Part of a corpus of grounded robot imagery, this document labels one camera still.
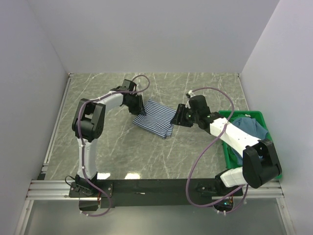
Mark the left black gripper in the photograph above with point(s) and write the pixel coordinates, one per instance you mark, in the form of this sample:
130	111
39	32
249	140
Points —
139	110

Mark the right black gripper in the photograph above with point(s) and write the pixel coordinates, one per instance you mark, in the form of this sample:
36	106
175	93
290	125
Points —
179	119

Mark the blue white striped tank top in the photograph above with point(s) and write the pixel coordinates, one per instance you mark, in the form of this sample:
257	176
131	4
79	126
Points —
157	119

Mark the light blue tank top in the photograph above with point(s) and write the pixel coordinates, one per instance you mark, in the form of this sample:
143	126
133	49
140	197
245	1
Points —
250	126

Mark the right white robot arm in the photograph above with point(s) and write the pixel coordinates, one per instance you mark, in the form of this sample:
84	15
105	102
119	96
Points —
217	128

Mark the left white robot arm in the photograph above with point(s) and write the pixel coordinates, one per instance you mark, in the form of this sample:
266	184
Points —
88	125

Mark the green tank top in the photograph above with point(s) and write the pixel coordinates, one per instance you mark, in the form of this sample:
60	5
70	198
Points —
242	138

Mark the green plastic bin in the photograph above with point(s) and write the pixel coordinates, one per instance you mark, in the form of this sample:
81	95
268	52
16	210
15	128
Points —
260	162

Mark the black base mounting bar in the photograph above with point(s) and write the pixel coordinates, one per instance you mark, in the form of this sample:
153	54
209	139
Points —
151	192

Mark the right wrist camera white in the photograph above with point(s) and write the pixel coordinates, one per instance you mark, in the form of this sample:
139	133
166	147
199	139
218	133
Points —
189	95

